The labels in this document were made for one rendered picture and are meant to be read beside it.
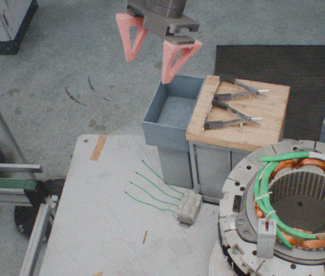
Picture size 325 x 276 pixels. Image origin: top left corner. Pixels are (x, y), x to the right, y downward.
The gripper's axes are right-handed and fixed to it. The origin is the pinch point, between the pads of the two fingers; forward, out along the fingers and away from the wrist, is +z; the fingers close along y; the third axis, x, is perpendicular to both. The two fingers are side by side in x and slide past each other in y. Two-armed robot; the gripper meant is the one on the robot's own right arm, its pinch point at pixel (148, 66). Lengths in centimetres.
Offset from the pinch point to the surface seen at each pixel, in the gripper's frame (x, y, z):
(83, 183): 27, -34, 54
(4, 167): 16, -57, 60
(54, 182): 77, -100, 113
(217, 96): 34.1, -6.3, 13.4
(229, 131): 31.9, 0.8, 18.1
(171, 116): 35.6, -18.0, 25.1
